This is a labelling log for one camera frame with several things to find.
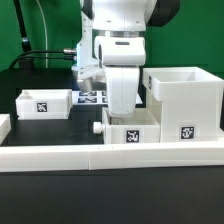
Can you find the white drawer cabinet box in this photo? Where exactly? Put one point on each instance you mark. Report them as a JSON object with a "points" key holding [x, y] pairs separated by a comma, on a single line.
{"points": [[185, 101]]}

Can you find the white boundary frame wall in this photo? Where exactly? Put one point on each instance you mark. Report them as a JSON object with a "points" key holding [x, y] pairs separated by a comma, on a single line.
{"points": [[99, 157]]}

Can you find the white drawer with knob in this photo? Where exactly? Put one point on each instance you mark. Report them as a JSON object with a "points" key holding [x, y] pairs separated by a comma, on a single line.
{"points": [[142, 127]]}

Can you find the fiducial marker sheet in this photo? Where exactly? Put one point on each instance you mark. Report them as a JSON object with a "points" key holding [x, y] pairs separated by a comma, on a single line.
{"points": [[89, 98]]}

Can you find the black pole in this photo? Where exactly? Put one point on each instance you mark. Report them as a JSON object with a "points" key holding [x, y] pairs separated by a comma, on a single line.
{"points": [[26, 46]]}

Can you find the white drawer rear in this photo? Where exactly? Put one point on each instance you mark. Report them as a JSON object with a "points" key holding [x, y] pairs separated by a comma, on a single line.
{"points": [[44, 104]]}

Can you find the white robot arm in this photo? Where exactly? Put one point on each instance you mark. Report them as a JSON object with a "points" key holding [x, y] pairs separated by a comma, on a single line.
{"points": [[112, 46]]}

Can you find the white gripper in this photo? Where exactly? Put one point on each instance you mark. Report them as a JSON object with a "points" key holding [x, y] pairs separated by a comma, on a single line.
{"points": [[122, 86]]}

